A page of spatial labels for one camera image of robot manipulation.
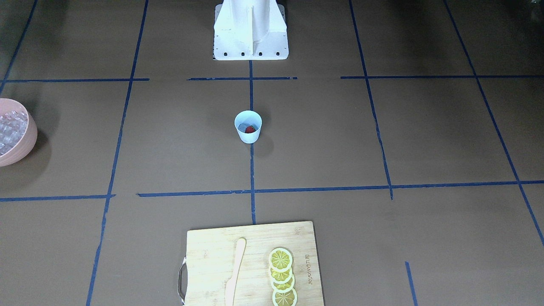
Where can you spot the red strawberry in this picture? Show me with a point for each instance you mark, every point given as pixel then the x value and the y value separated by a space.
pixel 250 129

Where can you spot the light blue cup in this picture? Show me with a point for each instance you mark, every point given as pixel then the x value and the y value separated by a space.
pixel 251 118

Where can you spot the ice cubes in cup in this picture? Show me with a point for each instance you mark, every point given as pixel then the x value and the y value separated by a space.
pixel 243 127

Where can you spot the ice cubes in bowl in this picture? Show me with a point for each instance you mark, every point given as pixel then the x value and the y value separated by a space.
pixel 13 126

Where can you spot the lemon slice one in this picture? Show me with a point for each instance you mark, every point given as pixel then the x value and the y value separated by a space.
pixel 280 259

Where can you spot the lemon slice two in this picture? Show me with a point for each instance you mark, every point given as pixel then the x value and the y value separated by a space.
pixel 280 277

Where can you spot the lemon slice three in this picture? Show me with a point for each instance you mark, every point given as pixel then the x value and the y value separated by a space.
pixel 283 287

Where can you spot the wooden cutting board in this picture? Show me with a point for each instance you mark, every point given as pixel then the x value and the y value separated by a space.
pixel 208 263

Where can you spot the lemon slice four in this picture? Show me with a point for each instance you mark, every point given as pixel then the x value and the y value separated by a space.
pixel 288 298

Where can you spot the pink bowl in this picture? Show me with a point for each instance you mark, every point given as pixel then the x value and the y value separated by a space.
pixel 27 142

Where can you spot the white camera pole stand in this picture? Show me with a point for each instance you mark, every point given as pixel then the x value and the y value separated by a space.
pixel 250 30

